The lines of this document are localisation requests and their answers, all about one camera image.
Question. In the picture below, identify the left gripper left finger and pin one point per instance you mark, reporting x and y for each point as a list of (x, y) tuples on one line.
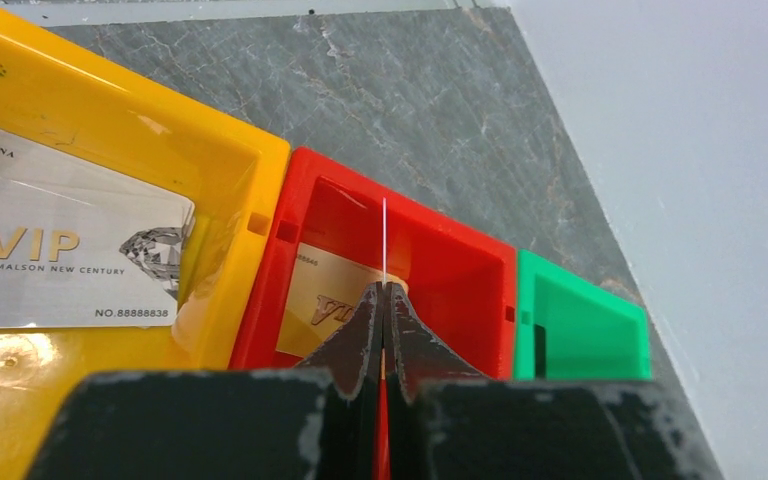
[(315, 420)]

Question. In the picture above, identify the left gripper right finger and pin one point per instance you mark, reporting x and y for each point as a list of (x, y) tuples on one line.
[(447, 420)]

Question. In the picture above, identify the gold credit card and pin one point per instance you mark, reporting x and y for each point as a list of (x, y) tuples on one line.
[(384, 221), (324, 290)]

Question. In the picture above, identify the white VIP credit card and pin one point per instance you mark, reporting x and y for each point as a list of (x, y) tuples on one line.
[(79, 258)]

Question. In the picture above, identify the grey card in yellow bin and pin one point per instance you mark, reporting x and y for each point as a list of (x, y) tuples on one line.
[(25, 160)]

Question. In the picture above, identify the red plastic bin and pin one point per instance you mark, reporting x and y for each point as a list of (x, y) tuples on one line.
[(462, 284)]

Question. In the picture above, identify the green plastic bin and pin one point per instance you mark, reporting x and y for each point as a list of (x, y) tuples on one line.
[(568, 328)]

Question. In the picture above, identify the yellow plastic bin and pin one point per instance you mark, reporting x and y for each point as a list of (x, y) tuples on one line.
[(60, 95)]

